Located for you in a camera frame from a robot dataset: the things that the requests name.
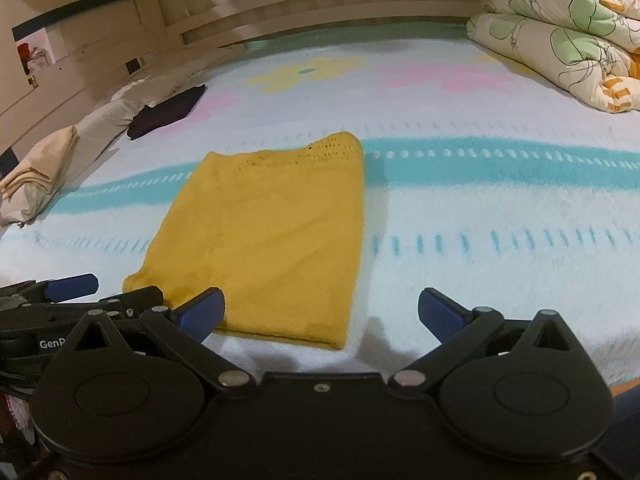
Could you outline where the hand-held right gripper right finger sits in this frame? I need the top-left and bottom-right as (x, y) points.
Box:
(387, 287), (585, 389)

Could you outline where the dark folded striped garment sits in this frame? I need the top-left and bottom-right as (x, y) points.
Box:
(126, 84), (207, 142)

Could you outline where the beige wooden headboard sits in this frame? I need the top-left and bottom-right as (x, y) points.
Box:
(150, 0), (557, 50)

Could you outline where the beige folded cloth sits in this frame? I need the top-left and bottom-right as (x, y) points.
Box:
(0, 125), (81, 202)

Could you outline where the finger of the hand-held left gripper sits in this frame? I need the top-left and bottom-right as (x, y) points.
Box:
(100, 285), (166, 319)
(42, 273), (100, 304)

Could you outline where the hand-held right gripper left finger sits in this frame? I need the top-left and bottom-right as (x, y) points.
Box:
(64, 287), (257, 392)

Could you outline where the yellow knit garment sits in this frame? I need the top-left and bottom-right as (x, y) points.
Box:
(122, 131), (365, 351)

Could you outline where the beige bedside shelf unit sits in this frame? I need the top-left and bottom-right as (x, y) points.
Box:
(0, 0), (168, 153)

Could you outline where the white pillow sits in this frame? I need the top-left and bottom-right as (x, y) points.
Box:
(0, 52), (236, 227)

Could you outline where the floral folded comforter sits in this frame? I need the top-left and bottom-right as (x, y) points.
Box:
(466, 0), (640, 113)

